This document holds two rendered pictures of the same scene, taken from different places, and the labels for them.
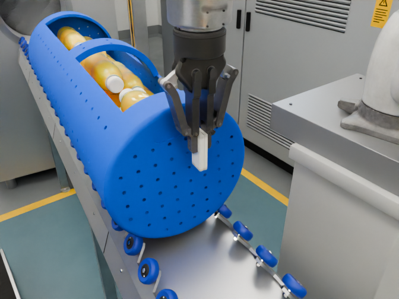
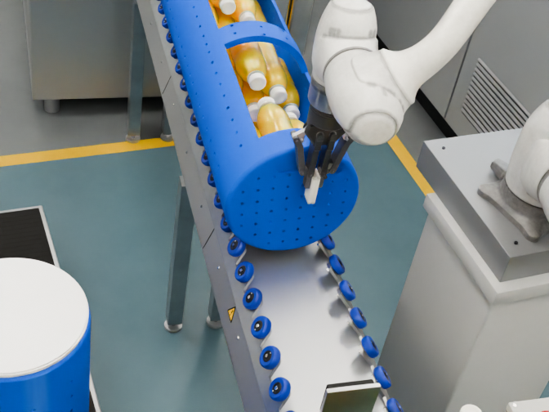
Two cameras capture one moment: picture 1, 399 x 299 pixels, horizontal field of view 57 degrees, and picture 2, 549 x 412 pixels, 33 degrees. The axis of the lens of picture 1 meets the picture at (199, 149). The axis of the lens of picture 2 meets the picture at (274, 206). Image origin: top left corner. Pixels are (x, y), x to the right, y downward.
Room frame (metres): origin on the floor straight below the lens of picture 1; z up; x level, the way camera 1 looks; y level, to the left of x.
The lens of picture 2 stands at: (-0.90, -0.14, 2.34)
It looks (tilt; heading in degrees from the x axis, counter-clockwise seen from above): 41 degrees down; 8
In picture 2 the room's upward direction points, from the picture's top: 11 degrees clockwise
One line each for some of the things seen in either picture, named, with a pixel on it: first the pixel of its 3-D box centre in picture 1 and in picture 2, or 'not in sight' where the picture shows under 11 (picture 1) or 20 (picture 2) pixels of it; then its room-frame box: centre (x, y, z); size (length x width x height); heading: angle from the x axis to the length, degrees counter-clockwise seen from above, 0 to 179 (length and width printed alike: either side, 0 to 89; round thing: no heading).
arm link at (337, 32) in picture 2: not in sight; (346, 44); (0.51, -0.01, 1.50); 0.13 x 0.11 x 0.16; 25
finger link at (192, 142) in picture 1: (187, 139); (303, 176); (0.51, 0.02, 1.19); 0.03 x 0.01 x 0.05; 119
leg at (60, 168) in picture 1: (55, 149); (136, 73); (1.90, 0.88, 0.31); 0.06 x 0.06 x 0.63; 29
